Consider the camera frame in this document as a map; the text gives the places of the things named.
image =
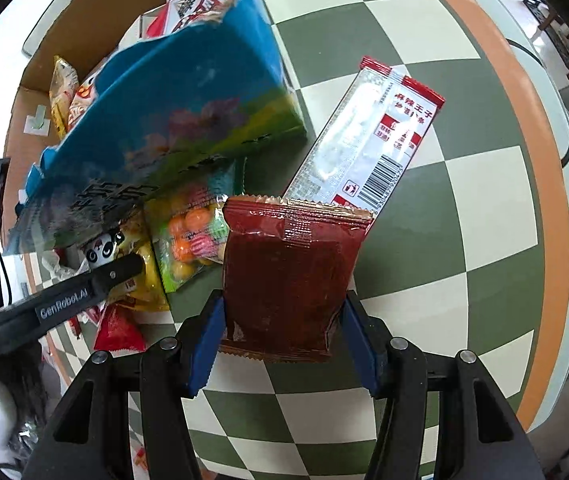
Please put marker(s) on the cardboard box with blue print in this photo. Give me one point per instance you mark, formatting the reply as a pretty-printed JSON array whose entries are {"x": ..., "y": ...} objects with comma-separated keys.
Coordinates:
[{"x": 189, "y": 85}]

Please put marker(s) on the long red white snack packet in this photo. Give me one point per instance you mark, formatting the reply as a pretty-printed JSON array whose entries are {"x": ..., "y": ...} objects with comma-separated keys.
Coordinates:
[{"x": 359, "y": 130}]

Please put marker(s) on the green candy ball packet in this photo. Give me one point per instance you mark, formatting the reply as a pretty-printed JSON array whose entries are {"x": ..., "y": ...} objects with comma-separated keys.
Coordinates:
[{"x": 189, "y": 240}]

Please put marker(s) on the small red snack packet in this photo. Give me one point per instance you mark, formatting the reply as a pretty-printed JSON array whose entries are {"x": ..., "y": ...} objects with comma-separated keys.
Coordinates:
[{"x": 117, "y": 332}]

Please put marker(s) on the yellow snack packet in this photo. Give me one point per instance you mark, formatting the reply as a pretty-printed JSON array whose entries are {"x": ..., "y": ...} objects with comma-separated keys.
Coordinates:
[{"x": 62, "y": 90}]

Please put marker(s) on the panda print snack packet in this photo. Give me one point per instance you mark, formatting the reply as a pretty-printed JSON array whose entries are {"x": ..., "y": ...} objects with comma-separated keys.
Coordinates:
[{"x": 102, "y": 250}]

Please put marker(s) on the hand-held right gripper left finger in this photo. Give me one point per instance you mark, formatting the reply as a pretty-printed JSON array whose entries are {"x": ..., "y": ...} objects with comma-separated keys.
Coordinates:
[{"x": 204, "y": 345}]

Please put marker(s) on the dark red snack packet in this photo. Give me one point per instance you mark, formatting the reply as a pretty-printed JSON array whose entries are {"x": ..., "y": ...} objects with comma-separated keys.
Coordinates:
[{"x": 284, "y": 280}]

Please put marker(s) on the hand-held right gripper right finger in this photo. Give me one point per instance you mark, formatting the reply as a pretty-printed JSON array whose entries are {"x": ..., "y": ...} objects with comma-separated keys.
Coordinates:
[{"x": 359, "y": 345}]

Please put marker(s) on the white orange snack packet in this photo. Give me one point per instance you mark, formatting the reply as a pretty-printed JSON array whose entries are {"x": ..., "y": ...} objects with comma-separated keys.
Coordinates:
[{"x": 83, "y": 102}]

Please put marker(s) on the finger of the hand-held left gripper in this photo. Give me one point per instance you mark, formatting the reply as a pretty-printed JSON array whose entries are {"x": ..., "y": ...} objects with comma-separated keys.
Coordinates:
[{"x": 64, "y": 305}]

